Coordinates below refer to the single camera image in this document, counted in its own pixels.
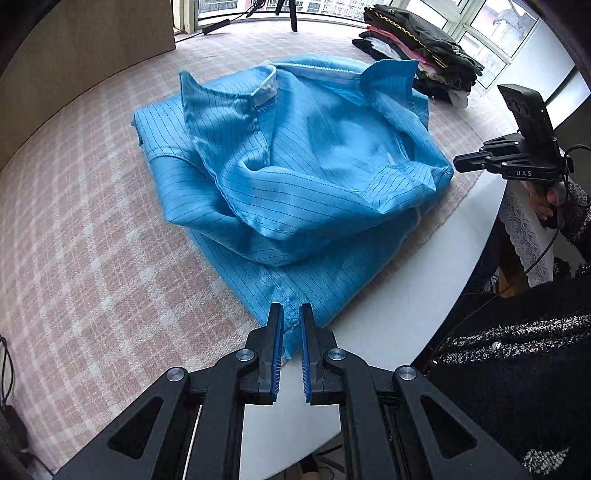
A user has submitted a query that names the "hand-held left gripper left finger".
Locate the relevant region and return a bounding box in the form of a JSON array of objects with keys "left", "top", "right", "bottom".
[{"left": 53, "top": 302, "right": 284, "bottom": 480}]

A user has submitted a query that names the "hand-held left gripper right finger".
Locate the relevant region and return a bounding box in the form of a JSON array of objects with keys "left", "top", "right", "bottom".
[{"left": 299, "top": 302, "right": 532, "bottom": 480}]

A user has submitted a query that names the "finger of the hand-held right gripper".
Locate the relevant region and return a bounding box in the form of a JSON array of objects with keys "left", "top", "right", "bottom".
[
  {"left": 481, "top": 135, "right": 525, "bottom": 155},
  {"left": 453, "top": 153, "right": 509, "bottom": 175}
]

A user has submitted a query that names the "blue striped work coat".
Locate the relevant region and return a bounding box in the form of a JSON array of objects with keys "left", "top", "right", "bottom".
[{"left": 130, "top": 58, "right": 455, "bottom": 361}]

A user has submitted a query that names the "person's right forearm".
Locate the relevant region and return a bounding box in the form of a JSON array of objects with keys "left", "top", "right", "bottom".
[{"left": 554, "top": 180, "right": 591, "bottom": 278}]

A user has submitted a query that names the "stack of folded clothes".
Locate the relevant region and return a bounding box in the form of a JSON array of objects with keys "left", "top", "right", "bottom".
[{"left": 352, "top": 4, "right": 485, "bottom": 109}]

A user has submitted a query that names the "person's right hand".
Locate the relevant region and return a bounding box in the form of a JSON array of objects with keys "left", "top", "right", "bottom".
[{"left": 526, "top": 181, "right": 568, "bottom": 221}]

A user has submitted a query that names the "white lace cloth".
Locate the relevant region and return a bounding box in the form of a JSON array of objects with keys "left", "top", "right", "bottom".
[{"left": 501, "top": 187, "right": 555, "bottom": 289}]

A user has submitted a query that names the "pink plaid tablecloth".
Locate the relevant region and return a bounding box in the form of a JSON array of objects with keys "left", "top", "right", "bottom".
[{"left": 0, "top": 23, "right": 509, "bottom": 472}]

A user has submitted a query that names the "person's black knit jacket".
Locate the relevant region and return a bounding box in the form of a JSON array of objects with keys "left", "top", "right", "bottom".
[{"left": 416, "top": 277, "right": 591, "bottom": 480}]

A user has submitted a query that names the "black tripod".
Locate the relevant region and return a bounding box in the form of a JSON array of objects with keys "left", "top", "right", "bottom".
[{"left": 272, "top": 0, "right": 300, "bottom": 33}]

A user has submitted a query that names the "black power adapter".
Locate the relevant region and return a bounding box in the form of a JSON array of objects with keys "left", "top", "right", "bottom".
[{"left": 0, "top": 404, "right": 29, "bottom": 455}]

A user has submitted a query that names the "grey wooden panel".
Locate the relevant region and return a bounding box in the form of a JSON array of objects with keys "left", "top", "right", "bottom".
[{"left": 0, "top": 0, "right": 177, "bottom": 93}]

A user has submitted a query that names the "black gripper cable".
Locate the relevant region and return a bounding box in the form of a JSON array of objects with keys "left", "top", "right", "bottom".
[{"left": 434, "top": 144, "right": 591, "bottom": 352}]

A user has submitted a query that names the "black ring light cable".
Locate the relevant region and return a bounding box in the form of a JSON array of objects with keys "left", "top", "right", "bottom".
[{"left": 201, "top": 0, "right": 266, "bottom": 35}]

